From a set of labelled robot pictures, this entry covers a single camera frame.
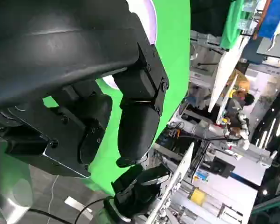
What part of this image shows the black fabric drape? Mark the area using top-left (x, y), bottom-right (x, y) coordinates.
top-left (190, 0), bottom-right (233, 32)

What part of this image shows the white perforated panel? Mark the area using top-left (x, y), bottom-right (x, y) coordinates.
top-left (150, 141), bottom-right (195, 224)

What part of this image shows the person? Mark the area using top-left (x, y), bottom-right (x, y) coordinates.
top-left (223, 69), bottom-right (256, 150)

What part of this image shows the blue banner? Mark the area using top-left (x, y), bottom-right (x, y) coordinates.
top-left (258, 0), bottom-right (280, 39)

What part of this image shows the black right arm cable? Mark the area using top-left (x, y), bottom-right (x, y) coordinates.
top-left (27, 197), bottom-right (114, 224)

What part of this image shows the white tilted board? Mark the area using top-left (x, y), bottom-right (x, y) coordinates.
top-left (208, 35), bottom-right (250, 113)

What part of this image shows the black monitor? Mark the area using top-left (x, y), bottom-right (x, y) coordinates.
top-left (209, 155), bottom-right (236, 178)

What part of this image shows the lilac plate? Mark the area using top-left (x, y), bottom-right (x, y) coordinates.
top-left (102, 0), bottom-right (158, 91)

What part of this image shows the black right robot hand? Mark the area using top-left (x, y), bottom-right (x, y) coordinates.
top-left (111, 164), bottom-right (171, 220)

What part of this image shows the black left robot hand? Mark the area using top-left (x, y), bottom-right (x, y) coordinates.
top-left (0, 0), bottom-right (170, 179)

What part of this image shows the green workshop table cloth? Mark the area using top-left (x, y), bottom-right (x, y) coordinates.
top-left (220, 0), bottom-right (250, 51)

